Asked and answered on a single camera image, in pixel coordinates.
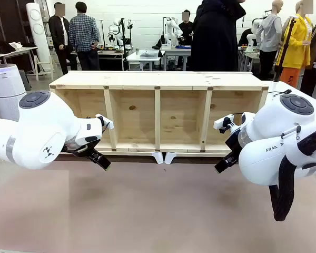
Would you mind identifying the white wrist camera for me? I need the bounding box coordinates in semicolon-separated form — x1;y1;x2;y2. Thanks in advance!
95;113;114;131
213;113;235;134

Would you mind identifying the white background table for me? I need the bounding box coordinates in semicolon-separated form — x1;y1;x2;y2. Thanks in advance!
162;46;192;71
125;48;166;72

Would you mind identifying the mannequin in yellow raincoat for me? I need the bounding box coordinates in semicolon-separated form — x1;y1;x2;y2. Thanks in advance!
274;0;314;89

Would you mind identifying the wooden riser with white legs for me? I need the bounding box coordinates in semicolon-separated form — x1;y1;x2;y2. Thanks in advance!
94;149;165;165
165;150;233;165

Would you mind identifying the white tower air conditioner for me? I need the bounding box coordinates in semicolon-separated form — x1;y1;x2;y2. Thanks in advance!
25;2;54;80

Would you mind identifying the person in plaid shirt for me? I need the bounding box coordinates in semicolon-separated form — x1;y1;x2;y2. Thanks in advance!
68;1;101;71

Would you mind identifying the person in black jacket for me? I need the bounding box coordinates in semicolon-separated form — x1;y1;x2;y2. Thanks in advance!
48;2;78;76

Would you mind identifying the black stand pole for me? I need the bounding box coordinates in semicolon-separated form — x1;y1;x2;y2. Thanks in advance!
273;16;298;82

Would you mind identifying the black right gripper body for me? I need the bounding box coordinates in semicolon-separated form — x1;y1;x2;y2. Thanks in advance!
224;129;244;160

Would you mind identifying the light wooden open shelf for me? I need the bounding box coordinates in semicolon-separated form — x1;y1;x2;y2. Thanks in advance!
49;70;270;154

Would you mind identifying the black clothes pile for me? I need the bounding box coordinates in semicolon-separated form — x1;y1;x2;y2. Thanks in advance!
0;40;24;54

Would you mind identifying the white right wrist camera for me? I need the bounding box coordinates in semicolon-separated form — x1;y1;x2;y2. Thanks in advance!
213;113;235;134

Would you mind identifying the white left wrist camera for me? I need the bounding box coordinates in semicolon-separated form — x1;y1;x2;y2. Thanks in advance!
95;113;114;131

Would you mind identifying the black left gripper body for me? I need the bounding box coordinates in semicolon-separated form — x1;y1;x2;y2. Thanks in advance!
60;136;103;159

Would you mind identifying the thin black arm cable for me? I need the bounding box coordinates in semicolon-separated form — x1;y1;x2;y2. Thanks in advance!
268;89;292;96

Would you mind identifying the white wooden chair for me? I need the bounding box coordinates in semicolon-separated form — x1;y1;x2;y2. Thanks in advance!
33;55;54;81

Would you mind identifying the grey tray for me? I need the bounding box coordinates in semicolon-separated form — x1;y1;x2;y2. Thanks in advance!
139;49;159;58

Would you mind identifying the wooden background table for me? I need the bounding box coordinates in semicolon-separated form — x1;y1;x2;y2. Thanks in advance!
97;47;127;71

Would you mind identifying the grey waste bin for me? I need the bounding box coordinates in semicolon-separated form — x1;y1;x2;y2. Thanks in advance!
17;69;32;92

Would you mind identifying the black arm cable sleeve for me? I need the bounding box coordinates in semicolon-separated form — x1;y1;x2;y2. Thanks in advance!
268;128;316;222

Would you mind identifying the mannequin in grey hoodie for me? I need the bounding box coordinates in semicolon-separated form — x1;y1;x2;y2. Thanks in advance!
255;0;284;81

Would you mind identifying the seated person in black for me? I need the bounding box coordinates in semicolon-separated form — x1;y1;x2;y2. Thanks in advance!
176;9;195;47

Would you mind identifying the grey table with white legs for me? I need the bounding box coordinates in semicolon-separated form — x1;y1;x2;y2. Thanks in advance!
0;45;40;81

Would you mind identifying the person in dark coat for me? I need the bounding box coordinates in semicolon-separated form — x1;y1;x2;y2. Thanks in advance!
190;0;248;72

